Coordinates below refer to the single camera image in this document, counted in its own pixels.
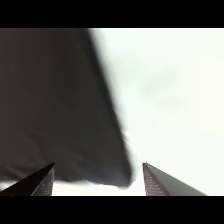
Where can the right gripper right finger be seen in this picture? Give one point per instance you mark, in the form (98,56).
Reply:
(160,184)

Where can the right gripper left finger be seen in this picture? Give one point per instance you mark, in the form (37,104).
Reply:
(39,184)

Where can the dark grey garment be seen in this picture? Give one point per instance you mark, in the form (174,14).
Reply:
(53,100)

